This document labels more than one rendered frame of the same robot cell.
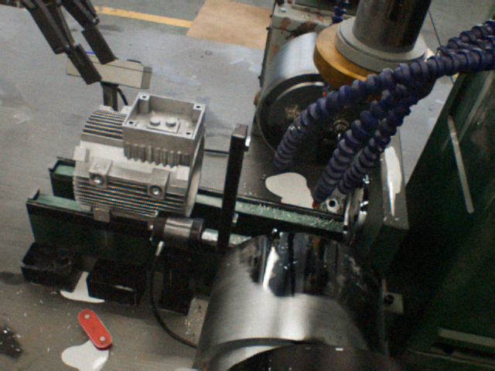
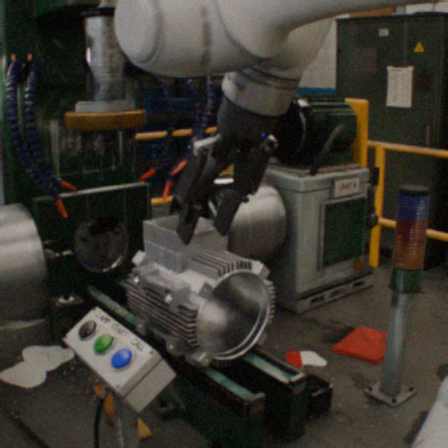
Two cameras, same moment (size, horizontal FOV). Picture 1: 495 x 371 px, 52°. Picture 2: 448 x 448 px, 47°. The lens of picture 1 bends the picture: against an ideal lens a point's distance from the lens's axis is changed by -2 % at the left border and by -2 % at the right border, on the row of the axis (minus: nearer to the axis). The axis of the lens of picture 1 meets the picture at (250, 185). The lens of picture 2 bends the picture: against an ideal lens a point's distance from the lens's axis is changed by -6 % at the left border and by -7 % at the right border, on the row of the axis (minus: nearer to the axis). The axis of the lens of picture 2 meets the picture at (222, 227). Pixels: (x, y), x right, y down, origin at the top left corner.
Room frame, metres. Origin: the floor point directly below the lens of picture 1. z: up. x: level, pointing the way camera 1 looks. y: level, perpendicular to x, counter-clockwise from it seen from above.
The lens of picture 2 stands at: (1.23, 0.92, 1.39)
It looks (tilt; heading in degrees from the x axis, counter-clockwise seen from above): 15 degrees down; 230
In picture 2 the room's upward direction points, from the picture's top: straight up
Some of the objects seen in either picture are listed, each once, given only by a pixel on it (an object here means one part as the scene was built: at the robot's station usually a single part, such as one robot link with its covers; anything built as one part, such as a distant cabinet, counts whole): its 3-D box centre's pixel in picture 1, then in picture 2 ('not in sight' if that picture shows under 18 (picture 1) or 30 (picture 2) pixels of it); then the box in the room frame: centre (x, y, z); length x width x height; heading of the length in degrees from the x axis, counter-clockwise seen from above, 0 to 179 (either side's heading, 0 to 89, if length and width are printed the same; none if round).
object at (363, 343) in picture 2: not in sight; (366, 343); (0.25, 0.28, 0.80); 0.15 x 0.12 x 0.01; 12
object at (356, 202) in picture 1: (354, 210); (101, 246); (0.67, -0.20, 1.02); 0.15 x 0.02 x 0.15; 178
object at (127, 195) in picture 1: (143, 167); (199, 298); (0.68, 0.20, 1.02); 0.20 x 0.19 x 0.19; 90
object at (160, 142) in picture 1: (165, 131); (184, 242); (0.68, 0.16, 1.11); 0.12 x 0.11 x 0.07; 90
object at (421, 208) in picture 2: not in sight; (413, 204); (0.39, 0.44, 1.19); 0.06 x 0.06 x 0.04
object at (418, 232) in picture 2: not in sight; (410, 229); (0.39, 0.44, 1.14); 0.06 x 0.06 x 0.04
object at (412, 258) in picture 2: not in sight; (408, 252); (0.39, 0.44, 1.10); 0.06 x 0.06 x 0.04
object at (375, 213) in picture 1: (380, 232); (91, 256); (0.67, -0.26, 0.97); 0.30 x 0.11 x 0.34; 178
